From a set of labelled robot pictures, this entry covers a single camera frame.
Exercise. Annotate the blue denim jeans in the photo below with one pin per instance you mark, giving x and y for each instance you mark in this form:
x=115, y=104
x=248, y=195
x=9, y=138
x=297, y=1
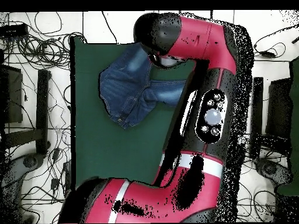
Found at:
x=121, y=93

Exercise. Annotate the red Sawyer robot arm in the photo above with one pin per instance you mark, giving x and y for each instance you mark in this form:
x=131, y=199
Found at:
x=198, y=39

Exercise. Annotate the dark green table cloth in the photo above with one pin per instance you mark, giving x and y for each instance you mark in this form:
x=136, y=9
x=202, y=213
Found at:
x=105, y=151

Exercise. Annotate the black power strip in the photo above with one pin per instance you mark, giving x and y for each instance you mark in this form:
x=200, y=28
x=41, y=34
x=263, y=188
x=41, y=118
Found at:
x=67, y=173
x=14, y=30

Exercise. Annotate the black power adapter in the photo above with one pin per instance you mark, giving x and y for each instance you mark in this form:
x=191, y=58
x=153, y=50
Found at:
x=55, y=183
x=267, y=54
x=56, y=154

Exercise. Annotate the black stand base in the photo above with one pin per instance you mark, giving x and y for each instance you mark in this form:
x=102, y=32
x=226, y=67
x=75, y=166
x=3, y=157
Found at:
x=258, y=112
x=42, y=112

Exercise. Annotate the grey wheeled chair base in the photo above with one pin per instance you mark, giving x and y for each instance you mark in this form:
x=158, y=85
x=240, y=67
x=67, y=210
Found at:
x=271, y=169
x=30, y=162

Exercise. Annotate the black box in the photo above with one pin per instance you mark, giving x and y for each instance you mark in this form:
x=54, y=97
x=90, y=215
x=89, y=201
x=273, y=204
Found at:
x=279, y=107
x=14, y=98

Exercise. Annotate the dark green spare cloth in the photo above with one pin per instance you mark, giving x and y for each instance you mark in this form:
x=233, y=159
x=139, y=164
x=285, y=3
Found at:
x=294, y=116

